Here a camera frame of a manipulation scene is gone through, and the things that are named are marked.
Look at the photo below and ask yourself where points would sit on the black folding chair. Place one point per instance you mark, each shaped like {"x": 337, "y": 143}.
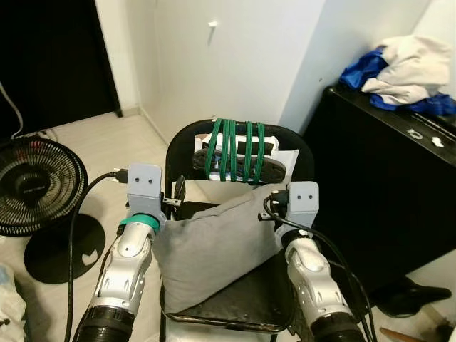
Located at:
{"x": 235, "y": 303}

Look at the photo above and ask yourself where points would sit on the white door frame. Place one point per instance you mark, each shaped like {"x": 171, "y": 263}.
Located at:
{"x": 114, "y": 57}

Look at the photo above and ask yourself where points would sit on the black cabinet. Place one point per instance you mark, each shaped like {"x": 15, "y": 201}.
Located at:
{"x": 385, "y": 199}

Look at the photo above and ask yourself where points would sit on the small white object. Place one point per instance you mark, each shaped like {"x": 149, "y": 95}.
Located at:
{"x": 437, "y": 142}

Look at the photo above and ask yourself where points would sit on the grey fabric pillow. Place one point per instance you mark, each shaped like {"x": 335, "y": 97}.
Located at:
{"x": 214, "y": 249}

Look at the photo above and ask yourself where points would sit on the brown wooden stick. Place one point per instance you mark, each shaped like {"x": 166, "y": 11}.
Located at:
{"x": 393, "y": 335}

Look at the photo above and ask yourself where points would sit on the white crumpled garment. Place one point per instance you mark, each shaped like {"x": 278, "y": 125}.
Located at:
{"x": 417, "y": 68}

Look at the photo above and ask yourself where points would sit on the blue crumpled garment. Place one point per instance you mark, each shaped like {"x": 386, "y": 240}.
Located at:
{"x": 360, "y": 71}

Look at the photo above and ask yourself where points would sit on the black pedestal fan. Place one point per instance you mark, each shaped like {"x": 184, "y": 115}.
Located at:
{"x": 35, "y": 189}

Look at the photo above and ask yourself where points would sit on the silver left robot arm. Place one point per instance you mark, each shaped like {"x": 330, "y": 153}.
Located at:
{"x": 128, "y": 271}

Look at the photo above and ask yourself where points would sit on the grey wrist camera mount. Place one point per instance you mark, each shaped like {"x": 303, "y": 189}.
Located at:
{"x": 303, "y": 201}
{"x": 146, "y": 185}

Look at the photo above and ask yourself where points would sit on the black bicycle saddle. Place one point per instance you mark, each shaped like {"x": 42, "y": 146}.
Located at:
{"x": 406, "y": 296}

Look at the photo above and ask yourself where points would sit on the white wall knob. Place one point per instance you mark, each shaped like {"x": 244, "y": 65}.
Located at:
{"x": 211, "y": 25}

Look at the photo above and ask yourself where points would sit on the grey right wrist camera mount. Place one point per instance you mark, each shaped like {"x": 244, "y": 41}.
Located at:
{"x": 303, "y": 201}

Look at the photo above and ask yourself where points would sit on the white flat box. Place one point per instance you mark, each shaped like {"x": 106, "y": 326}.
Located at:
{"x": 286, "y": 162}

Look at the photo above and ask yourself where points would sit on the black oblong pad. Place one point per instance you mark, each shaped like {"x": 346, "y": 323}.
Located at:
{"x": 273, "y": 169}

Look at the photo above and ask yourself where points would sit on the white plastic bag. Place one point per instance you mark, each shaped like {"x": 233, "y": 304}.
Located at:
{"x": 11, "y": 306}

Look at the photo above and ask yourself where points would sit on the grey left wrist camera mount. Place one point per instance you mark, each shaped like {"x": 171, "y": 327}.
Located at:
{"x": 146, "y": 185}

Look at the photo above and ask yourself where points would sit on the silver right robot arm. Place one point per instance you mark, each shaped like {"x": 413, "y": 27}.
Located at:
{"x": 310, "y": 278}

